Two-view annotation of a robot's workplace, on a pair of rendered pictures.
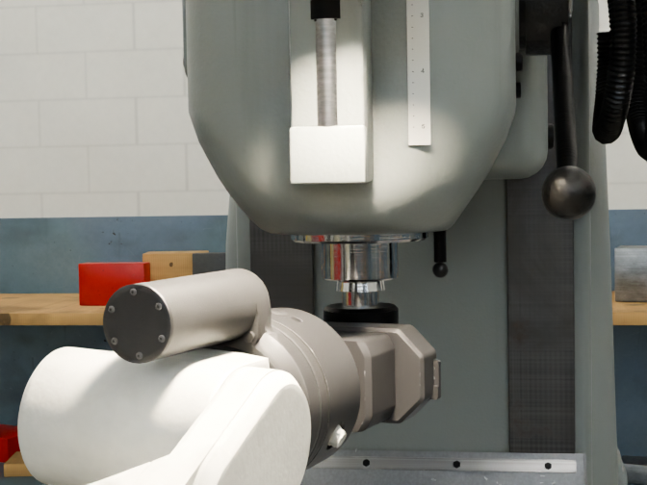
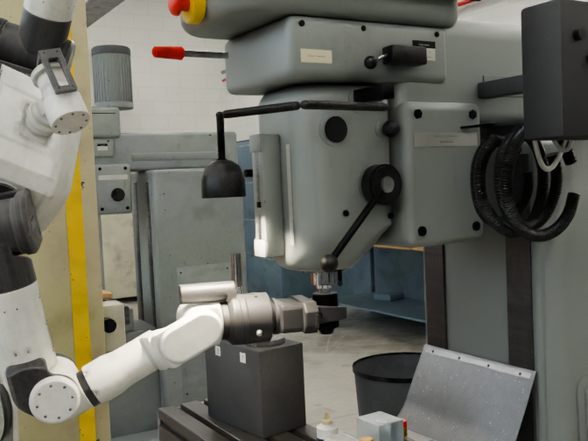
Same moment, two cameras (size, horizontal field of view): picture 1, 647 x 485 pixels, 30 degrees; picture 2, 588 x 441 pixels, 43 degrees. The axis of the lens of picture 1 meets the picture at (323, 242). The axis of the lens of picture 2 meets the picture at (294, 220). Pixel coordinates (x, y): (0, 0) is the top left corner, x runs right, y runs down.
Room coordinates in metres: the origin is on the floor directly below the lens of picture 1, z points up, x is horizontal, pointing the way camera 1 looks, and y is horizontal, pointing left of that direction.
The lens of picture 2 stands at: (-0.14, -1.02, 1.47)
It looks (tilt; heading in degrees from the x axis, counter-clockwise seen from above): 3 degrees down; 50
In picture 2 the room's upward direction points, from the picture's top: 3 degrees counter-clockwise
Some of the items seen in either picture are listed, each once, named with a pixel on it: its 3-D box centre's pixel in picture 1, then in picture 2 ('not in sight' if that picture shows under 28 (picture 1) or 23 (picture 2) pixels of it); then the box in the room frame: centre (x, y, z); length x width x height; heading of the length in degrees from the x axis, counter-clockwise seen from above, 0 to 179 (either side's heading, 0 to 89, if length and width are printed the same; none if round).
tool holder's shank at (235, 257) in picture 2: not in sight; (236, 277); (0.84, 0.38, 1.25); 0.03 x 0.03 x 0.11
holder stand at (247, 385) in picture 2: not in sight; (253, 377); (0.84, 0.33, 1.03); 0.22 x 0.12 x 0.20; 88
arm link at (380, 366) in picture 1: (300, 386); (276, 317); (0.67, 0.01, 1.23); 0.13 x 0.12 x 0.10; 66
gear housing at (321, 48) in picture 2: not in sight; (334, 61); (0.80, -0.03, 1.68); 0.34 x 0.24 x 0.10; 171
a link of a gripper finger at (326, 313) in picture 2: not in sight; (330, 314); (0.74, -0.05, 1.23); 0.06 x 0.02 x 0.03; 156
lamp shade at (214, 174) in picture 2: not in sight; (222, 178); (0.55, -0.02, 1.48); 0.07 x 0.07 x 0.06
